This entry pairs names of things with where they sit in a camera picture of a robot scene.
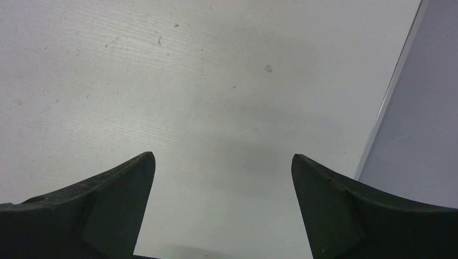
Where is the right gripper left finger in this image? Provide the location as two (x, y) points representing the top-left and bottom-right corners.
(1, 152), (156, 258)

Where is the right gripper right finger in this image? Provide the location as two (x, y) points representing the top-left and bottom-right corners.
(291, 154), (457, 258)

